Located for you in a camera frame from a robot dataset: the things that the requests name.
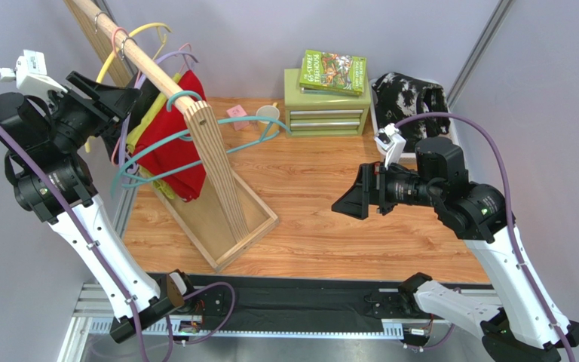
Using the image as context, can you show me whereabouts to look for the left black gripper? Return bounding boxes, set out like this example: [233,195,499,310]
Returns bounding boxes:
[50,72,144,151]

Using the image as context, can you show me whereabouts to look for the red trousers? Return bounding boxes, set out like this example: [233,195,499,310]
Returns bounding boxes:
[138,70,206,201]

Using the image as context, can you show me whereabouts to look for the teal plastic hanger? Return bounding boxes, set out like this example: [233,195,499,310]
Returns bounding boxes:
[111,90,290,191]

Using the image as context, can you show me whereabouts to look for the black white patterned trousers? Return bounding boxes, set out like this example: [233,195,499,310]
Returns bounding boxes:
[372,72,451,152]

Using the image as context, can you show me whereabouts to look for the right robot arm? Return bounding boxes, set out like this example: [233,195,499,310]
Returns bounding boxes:
[332,137,579,361]

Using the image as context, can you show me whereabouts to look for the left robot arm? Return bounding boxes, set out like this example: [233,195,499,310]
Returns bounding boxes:
[0,72,192,343]

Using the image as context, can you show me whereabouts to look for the yellow-green trousers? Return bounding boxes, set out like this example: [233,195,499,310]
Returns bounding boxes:
[124,75,178,199]

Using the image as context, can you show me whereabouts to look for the pink plastic hanger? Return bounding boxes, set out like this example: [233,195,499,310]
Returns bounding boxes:
[110,26,195,167]

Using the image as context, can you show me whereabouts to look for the yellow plastic hanger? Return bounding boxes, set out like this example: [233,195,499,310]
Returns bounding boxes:
[84,22,173,154]

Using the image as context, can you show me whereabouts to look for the green drawer box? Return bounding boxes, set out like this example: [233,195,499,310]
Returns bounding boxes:
[284,69,372,137]

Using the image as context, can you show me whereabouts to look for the pink cube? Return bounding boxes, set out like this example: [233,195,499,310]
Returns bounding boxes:
[226,105,250,131]

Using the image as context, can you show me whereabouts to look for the yellow mug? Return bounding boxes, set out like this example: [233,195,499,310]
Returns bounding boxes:
[256,103,280,137]

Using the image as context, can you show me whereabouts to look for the green treehouse book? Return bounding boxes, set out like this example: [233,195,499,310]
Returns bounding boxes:
[299,49,367,96]

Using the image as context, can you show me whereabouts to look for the wooden clothes rack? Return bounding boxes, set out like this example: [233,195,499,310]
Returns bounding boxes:
[66,1,279,272]

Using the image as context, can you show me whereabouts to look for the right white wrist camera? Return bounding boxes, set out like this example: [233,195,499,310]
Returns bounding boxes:
[374,124,406,168]

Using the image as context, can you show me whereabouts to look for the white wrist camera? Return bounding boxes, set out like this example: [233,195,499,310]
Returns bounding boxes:
[0,49,67,99]
[374,124,406,168]

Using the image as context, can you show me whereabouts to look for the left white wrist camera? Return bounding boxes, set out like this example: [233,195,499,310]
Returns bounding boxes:
[0,49,67,99]

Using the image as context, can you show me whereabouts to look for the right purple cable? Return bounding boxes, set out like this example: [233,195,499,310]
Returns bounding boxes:
[394,112,577,362]

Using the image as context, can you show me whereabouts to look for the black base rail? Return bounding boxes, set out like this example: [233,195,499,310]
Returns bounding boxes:
[76,271,492,351]

